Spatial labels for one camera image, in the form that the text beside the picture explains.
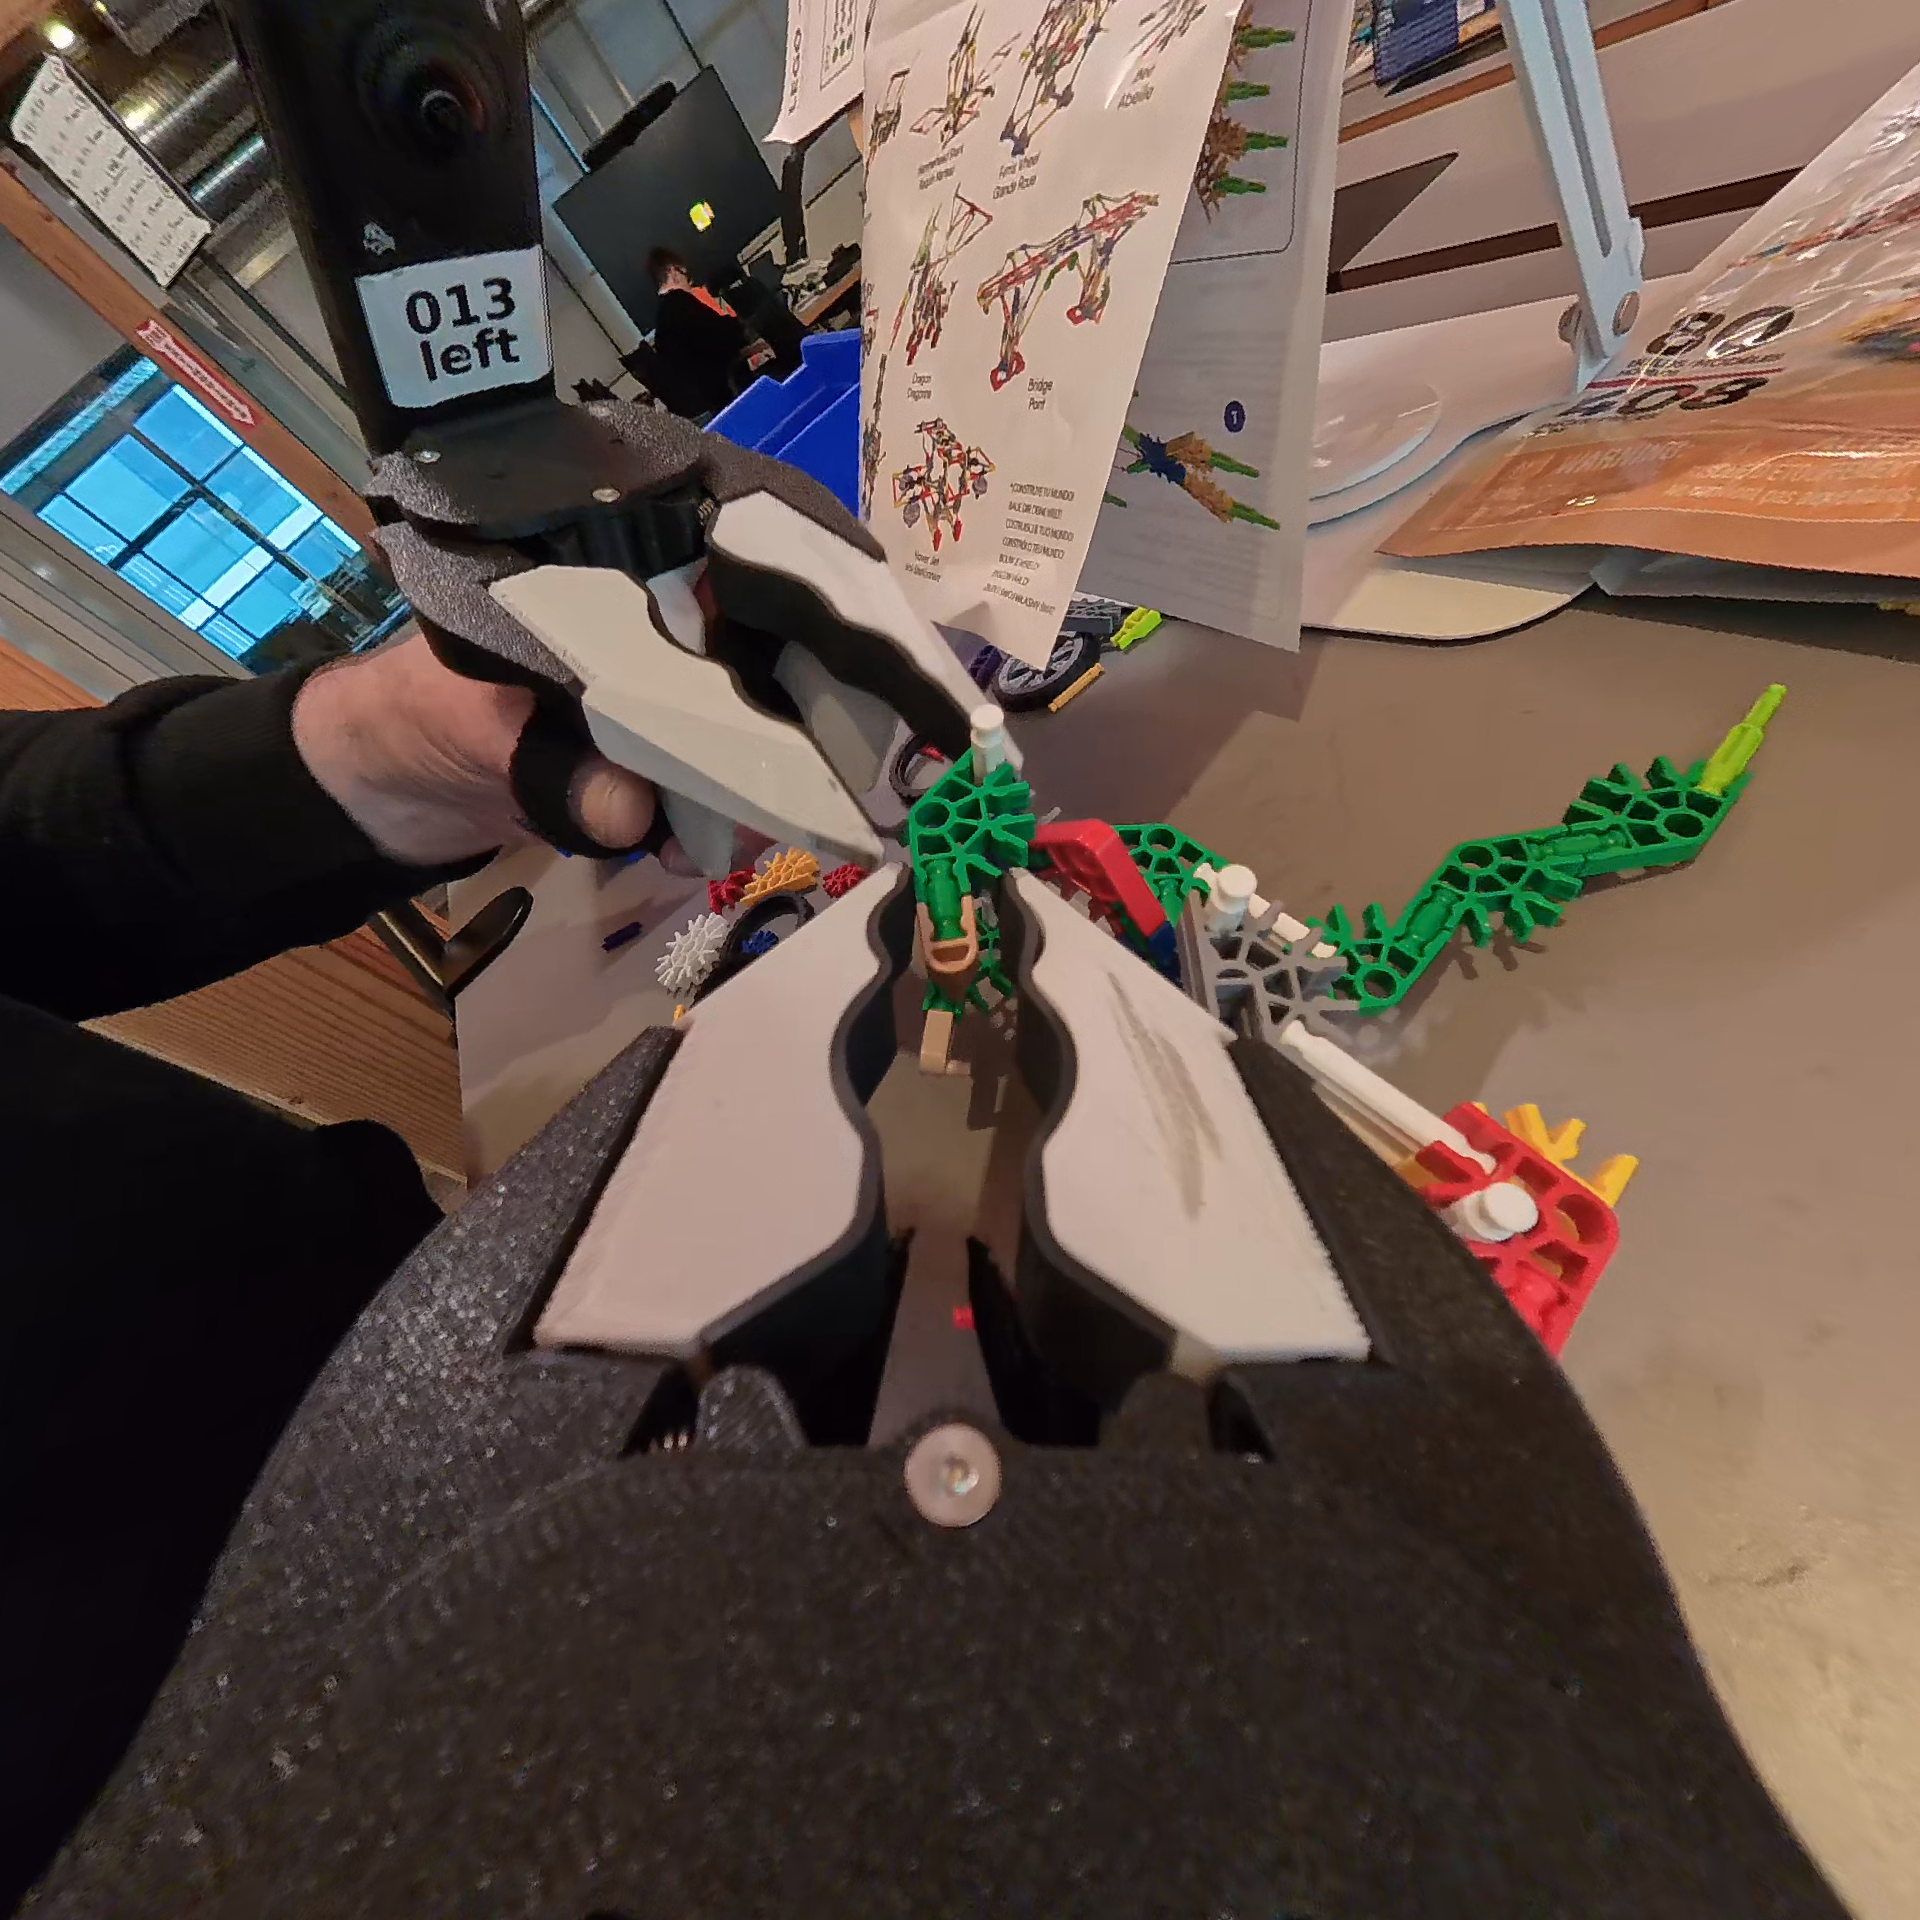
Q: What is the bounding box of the blue plastic bin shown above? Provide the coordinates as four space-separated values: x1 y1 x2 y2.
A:
707 324 874 513

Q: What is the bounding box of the pale metal stand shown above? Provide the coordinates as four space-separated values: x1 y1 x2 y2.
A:
1502 0 1649 384

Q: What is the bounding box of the small tan clip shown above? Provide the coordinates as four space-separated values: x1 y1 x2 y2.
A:
918 931 980 1073

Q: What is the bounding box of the green fan-shaped connector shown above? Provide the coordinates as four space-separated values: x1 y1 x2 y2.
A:
907 753 1040 932

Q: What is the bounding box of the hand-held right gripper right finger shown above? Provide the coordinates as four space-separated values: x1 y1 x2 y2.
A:
1006 872 1375 1387

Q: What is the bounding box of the brown wooden box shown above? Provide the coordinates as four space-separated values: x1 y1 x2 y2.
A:
91 931 475 1187

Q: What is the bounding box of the person's left hand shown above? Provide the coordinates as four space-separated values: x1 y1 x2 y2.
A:
292 632 668 874

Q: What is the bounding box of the large window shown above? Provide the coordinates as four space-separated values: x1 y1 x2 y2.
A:
0 345 398 668

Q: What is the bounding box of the black monitor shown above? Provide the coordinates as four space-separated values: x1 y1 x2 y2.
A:
555 66 788 302

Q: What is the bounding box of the person's left forearm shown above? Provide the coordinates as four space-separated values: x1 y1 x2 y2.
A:
0 676 497 1021

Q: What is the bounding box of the green and lime connector cluster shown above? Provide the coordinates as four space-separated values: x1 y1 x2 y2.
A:
1322 686 1793 1009

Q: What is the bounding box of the colourful toy construction model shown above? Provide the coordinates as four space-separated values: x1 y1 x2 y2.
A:
887 686 1793 1358

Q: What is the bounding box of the large model picture poster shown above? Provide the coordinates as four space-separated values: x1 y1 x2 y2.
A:
856 0 1240 664

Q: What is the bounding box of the black toy tire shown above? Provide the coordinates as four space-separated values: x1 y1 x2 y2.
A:
976 632 1113 716

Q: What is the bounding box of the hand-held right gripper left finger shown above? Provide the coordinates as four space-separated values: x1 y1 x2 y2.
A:
536 872 907 1387

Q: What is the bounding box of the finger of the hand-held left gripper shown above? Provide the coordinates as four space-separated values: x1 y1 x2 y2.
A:
715 489 985 760
490 564 895 874

